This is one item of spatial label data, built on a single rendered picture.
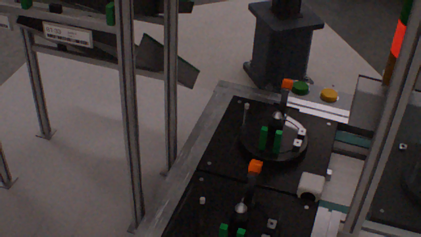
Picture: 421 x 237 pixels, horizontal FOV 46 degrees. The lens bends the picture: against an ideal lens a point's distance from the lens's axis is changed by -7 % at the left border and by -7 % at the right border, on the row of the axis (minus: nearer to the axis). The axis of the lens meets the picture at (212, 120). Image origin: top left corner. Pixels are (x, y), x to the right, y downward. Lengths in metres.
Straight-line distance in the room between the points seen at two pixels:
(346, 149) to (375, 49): 2.27
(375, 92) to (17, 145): 0.82
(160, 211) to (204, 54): 0.66
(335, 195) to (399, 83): 0.39
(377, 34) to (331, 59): 2.02
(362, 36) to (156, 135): 2.42
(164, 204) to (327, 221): 0.30
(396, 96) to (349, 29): 2.78
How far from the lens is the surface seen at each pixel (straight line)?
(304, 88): 1.22
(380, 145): 0.82
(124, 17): 0.73
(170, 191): 0.98
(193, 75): 1.13
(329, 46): 1.62
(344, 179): 1.10
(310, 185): 0.97
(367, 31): 3.56
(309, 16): 1.33
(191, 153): 1.06
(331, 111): 1.19
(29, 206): 1.12
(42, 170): 1.18
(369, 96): 0.79
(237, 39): 1.58
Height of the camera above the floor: 1.69
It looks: 40 degrees down
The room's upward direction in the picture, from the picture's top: 3 degrees clockwise
